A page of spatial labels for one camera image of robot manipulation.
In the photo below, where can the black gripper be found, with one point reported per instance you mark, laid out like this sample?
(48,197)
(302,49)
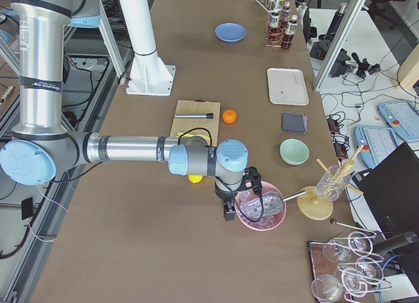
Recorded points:
(224,195)

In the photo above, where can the orange fruit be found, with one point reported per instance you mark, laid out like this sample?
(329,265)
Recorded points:
(229,116)

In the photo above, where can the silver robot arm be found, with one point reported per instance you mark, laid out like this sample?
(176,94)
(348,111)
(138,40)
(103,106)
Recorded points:
(42,148)

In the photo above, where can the blue round plate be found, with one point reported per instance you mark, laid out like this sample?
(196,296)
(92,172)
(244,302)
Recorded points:
(230,32)

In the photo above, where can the yellow lemon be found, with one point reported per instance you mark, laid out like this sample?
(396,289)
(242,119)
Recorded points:
(194,179)

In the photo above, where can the wooden cup tree stand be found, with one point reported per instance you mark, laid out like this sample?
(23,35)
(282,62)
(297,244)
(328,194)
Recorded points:
(317,208)

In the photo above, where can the mint green bowl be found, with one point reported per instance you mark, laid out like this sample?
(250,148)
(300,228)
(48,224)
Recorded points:
(294,152)

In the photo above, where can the wooden cutting board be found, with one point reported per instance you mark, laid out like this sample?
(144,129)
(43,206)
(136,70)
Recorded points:
(197,107)

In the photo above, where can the clear glass cup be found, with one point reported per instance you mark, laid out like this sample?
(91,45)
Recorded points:
(330,189)

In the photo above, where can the grey folded cloth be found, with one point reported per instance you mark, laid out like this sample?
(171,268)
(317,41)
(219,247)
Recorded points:
(293,122)

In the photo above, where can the clear wine glass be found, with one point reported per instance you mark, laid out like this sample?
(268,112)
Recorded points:
(358,276)
(335,250)
(326,288)
(360,244)

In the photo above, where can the wine glass rack tray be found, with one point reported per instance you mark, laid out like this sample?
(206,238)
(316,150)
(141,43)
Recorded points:
(320,265)

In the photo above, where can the cream plastic tray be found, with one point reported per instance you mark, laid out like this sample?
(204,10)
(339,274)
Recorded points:
(287,87)

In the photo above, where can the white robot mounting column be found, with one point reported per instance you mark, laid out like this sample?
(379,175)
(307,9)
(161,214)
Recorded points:
(149,75)

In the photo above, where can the black laptop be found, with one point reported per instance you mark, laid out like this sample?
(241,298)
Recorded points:
(391,190)

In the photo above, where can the blue teach pendant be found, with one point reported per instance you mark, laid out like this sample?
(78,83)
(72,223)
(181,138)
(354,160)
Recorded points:
(402,117)
(378,143)

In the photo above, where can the dark sauce bottle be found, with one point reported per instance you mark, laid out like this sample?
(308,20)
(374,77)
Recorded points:
(286,11)
(273,30)
(289,32)

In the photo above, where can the copper wire bottle rack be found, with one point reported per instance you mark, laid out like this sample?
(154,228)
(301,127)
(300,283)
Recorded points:
(281,30)

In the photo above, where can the aluminium frame post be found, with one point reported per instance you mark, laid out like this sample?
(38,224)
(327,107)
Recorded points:
(342,32)

